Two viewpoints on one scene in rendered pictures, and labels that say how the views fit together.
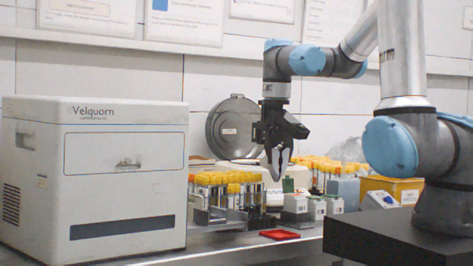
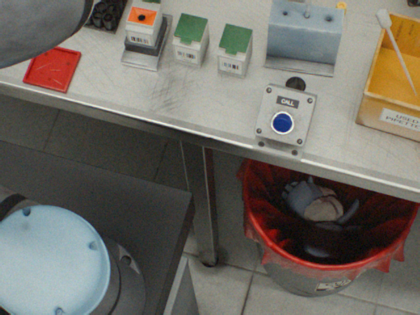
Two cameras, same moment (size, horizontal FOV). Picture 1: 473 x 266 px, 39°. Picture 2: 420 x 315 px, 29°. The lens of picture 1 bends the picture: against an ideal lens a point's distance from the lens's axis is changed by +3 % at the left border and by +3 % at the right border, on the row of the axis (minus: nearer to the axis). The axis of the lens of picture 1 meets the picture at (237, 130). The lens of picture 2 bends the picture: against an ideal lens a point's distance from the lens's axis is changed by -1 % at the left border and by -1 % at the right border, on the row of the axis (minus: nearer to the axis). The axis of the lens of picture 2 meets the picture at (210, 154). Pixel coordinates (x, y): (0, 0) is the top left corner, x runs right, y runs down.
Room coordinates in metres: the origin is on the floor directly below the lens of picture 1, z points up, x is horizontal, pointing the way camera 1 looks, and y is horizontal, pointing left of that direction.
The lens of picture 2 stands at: (1.39, -0.72, 1.95)
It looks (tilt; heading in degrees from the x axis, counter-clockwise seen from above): 68 degrees down; 59
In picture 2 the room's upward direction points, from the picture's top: 4 degrees counter-clockwise
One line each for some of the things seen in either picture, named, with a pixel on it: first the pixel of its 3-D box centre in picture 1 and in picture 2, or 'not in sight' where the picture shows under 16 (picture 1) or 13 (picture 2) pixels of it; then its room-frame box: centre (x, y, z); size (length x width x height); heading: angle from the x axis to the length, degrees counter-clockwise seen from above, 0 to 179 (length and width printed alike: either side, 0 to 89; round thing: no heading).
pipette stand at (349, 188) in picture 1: (342, 196); (304, 34); (1.81, -0.29, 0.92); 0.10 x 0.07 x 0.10; 135
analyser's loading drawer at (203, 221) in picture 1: (201, 220); not in sight; (1.40, 0.07, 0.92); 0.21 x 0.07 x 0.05; 129
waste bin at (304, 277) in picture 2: not in sight; (318, 211); (1.86, -0.37, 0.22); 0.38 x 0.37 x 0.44; 129
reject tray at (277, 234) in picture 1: (279, 234); (52, 67); (1.49, -0.10, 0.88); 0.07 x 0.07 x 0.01; 39
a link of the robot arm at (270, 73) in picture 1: (278, 60); not in sight; (1.69, -0.10, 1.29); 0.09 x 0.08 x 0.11; 30
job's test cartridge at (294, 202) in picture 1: (295, 207); (144, 26); (1.63, -0.15, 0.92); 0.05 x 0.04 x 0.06; 41
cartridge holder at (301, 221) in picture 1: (294, 218); (146, 36); (1.63, -0.15, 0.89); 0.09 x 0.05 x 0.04; 41
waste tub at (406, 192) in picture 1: (391, 195); (416, 81); (1.89, -0.44, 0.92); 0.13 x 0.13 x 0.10; 36
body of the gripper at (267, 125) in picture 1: (273, 123); not in sight; (1.70, -0.09, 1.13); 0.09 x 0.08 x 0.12; 40
